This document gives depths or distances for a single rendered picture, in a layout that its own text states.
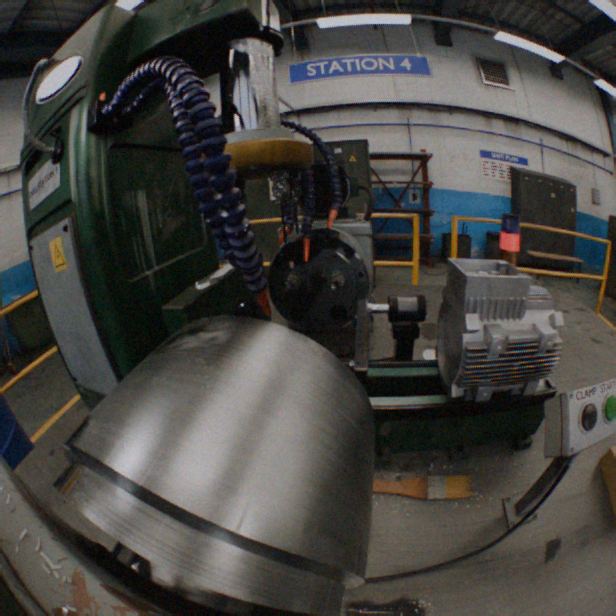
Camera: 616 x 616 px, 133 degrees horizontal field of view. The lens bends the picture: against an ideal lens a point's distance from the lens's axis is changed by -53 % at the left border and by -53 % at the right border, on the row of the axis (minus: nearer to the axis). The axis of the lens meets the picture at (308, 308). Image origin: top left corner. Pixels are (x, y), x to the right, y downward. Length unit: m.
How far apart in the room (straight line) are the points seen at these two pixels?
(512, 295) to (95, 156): 0.63
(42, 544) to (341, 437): 0.19
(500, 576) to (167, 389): 0.51
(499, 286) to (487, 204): 5.43
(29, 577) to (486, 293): 0.51
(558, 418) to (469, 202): 5.47
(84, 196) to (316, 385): 0.37
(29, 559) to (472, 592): 0.48
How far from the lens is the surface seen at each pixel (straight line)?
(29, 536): 0.16
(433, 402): 0.51
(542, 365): 0.50
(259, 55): 0.46
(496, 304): 0.44
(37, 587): 0.15
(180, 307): 0.35
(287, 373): 0.18
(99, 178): 0.43
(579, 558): 0.62
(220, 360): 0.18
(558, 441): 0.34
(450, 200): 5.59
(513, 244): 0.81
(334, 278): 0.61
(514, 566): 0.53
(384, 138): 5.54
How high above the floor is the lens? 1.25
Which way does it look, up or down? 23 degrees down
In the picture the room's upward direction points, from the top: 5 degrees counter-clockwise
